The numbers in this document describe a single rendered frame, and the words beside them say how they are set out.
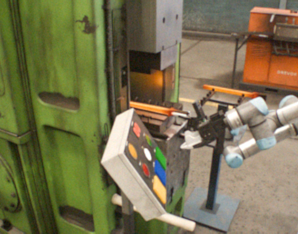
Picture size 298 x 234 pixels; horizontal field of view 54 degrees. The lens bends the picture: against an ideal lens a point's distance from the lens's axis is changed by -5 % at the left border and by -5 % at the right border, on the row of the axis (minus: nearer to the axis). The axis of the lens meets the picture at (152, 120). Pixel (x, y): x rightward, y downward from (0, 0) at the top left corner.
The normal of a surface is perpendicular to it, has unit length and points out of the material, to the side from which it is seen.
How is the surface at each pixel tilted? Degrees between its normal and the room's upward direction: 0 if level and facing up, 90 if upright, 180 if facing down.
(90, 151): 90
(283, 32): 90
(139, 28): 90
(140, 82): 90
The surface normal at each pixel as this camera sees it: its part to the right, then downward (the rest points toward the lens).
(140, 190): -0.04, 0.44
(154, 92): -0.46, 0.39
